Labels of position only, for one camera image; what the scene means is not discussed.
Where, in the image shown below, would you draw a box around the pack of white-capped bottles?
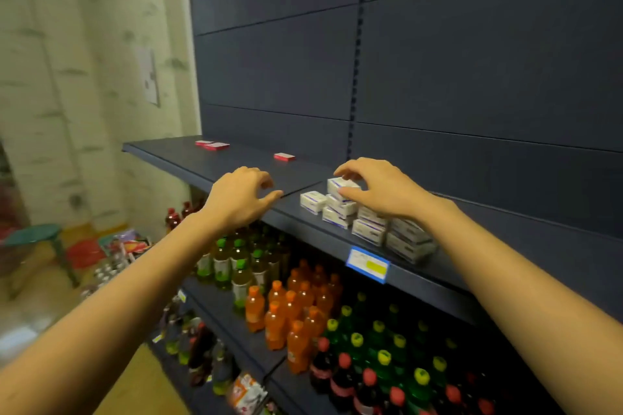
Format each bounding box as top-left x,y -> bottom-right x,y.
79,254 -> 130,300

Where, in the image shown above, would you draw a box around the basket of snack packets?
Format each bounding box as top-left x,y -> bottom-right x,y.
97,228 -> 153,261

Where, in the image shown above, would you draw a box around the dark grey metal shelf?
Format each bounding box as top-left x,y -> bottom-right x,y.
121,0 -> 623,415

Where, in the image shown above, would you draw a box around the group of red-capped cola bottles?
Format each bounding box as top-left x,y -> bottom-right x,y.
308,336 -> 498,415

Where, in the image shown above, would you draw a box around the white blue paperclip boxes group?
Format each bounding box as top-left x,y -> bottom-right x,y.
299,176 -> 439,265

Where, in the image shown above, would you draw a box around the person's right hand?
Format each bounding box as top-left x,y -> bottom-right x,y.
333,157 -> 441,221

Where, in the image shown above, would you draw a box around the person's left forearm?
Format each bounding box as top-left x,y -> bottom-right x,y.
0,210 -> 225,415

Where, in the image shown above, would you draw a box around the person's left hand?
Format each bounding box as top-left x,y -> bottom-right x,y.
199,166 -> 284,231

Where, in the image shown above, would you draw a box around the group of green-capped tea bottles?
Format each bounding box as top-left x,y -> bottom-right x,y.
194,229 -> 294,312

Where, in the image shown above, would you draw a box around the group of orange soda bottles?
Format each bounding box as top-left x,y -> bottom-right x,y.
244,258 -> 345,375

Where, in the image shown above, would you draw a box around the person's right forearm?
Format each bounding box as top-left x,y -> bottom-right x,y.
418,198 -> 623,415

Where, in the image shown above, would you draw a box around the white paper wall notice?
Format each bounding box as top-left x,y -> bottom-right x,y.
136,47 -> 161,107

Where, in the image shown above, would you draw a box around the red and white boxes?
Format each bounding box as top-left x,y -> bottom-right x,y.
194,139 -> 297,163

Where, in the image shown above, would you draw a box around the orange white snack packet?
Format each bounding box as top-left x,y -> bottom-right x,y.
227,371 -> 269,415

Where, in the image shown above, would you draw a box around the group of yellow-capped green bottles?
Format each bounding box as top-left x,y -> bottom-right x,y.
324,290 -> 454,402

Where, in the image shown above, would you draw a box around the green round stool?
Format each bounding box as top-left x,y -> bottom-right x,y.
1,223 -> 82,290

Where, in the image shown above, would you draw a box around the group of dark glass bottles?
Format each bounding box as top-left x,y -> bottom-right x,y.
153,300 -> 236,397

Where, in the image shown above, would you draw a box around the red plastic basin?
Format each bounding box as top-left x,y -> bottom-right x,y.
65,239 -> 108,270

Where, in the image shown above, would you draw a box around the red plastic bags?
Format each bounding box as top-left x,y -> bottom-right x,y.
0,175 -> 26,280

